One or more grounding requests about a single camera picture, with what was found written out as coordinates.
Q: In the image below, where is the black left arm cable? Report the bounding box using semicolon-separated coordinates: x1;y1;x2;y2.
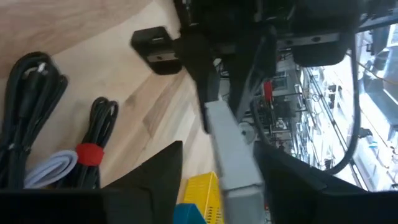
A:
323;40;363;175

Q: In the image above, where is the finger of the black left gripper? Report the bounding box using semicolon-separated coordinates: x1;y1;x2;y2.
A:
177;32;221;133
223;27;277;122

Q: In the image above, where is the yellow plastic basket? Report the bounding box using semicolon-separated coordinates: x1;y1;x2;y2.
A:
182;171;224;224

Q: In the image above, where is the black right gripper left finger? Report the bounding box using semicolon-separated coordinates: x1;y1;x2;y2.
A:
0;140;183;224

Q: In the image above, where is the thick black cable bundle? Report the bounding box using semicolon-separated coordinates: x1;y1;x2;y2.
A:
0;51;69;190

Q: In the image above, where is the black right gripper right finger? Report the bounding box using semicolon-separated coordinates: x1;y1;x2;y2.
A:
253;141;398;224

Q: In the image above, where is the white cardboard product box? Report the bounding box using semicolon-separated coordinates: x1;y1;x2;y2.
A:
203;100;267;224

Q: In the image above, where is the black cable with red strap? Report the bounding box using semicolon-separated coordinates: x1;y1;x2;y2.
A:
76;96;119;190

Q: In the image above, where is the white cable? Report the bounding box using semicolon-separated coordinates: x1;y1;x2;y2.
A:
24;150;78;190

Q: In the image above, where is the teal plastic bin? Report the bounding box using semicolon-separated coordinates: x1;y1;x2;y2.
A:
173;203;208;224

